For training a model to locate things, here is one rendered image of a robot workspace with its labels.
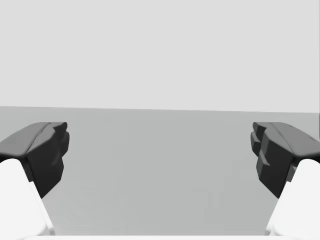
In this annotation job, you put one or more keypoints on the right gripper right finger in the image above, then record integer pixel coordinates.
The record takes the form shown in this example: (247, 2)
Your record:
(280, 160)

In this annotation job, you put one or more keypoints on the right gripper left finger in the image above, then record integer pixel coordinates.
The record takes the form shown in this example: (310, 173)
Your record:
(37, 160)

